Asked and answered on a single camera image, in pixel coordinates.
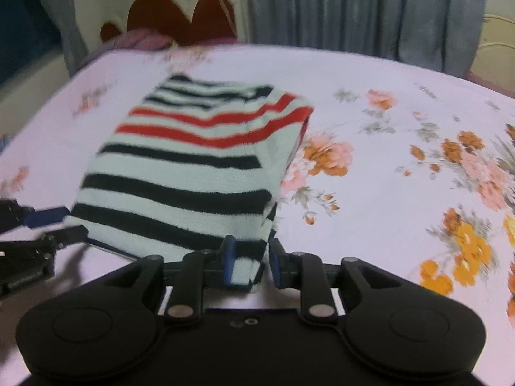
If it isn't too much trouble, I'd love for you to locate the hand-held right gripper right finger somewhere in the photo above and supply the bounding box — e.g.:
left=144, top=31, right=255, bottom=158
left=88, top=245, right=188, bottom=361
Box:
left=268, top=237, right=403, bottom=327

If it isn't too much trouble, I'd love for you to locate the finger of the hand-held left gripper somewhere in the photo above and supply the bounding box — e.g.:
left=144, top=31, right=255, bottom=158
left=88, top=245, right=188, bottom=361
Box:
left=38, top=225, right=88, bottom=252
left=0, top=198, right=71, bottom=234

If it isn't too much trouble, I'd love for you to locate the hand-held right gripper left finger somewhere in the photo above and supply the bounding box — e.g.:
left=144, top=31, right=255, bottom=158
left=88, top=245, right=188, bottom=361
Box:
left=115, top=235, right=238, bottom=325

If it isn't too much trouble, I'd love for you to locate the striped knit sweater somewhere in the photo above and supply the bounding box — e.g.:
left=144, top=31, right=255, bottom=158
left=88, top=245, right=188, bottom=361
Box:
left=64, top=73, right=315, bottom=293

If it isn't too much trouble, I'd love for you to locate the floral bedsheet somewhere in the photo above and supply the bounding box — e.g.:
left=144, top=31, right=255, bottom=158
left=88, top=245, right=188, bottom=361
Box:
left=0, top=44, right=515, bottom=386

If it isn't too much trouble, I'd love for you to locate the dark window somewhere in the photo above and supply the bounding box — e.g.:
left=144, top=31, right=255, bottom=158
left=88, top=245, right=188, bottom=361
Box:
left=0, top=0, right=66, bottom=91

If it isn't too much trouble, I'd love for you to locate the grey curtain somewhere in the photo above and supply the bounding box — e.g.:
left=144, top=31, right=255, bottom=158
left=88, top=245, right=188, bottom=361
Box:
left=27, top=0, right=88, bottom=78
left=245, top=0, right=488, bottom=78

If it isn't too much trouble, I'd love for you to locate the white headboard with brown panels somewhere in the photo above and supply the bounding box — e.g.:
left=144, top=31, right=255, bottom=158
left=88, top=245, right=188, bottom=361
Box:
left=74, top=0, right=252, bottom=55

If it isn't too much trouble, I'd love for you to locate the pale yellow furniture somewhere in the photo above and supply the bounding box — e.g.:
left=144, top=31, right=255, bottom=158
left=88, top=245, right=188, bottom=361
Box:
left=466, top=13, right=515, bottom=98

